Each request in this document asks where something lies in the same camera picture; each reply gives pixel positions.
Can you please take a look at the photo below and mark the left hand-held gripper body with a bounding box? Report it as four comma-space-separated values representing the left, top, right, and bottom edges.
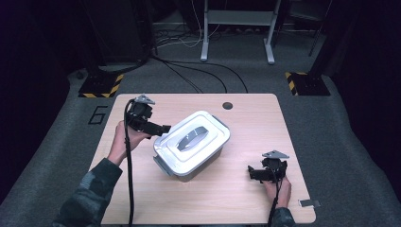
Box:
125, 93, 157, 137

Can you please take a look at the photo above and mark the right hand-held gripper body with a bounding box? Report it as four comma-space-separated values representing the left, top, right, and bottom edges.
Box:
258, 149, 290, 183

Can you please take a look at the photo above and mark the white lid with grey handle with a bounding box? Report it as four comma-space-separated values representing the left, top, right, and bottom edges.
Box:
152, 110, 232, 177

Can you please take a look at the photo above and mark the brown transparent storage box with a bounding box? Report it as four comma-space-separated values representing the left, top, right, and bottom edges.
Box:
152, 114, 232, 183

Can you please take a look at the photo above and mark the person's right hand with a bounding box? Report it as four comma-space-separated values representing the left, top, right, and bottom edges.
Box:
262, 175, 293, 210

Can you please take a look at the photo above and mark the person's left hand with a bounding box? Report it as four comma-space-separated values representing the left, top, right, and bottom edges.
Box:
106, 120, 153, 166

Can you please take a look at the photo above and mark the black yellow striped stand base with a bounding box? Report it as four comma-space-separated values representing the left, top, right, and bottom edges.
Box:
78, 73, 125, 98
285, 71, 332, 96

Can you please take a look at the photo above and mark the grey tape tab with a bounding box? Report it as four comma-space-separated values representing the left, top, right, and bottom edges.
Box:
299, 199, 323, 208

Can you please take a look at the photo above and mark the dark box-shaped equipment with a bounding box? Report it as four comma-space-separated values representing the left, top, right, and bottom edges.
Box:
82, 0, 156, 74

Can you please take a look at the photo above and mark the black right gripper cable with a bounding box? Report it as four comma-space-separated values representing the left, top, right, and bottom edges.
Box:
267, 162, 285, 227

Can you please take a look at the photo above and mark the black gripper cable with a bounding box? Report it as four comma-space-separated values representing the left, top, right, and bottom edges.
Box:
123, 97, 137, 227
267, 162, 285, 227

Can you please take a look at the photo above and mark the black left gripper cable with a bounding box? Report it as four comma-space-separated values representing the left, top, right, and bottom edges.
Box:
123, 97, 137, 227

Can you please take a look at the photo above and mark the long black floor cable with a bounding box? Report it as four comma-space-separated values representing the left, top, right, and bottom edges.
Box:
150, 55, 249, 95

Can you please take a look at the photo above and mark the white floor cable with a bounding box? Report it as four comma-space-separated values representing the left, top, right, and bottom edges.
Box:
156, 0, 222, 49

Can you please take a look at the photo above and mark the black stand post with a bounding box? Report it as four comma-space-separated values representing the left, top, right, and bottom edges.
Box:
309, 0, 336, 77

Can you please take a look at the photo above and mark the white metal stand frame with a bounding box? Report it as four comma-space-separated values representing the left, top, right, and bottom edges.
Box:
200, 0, 283, 65

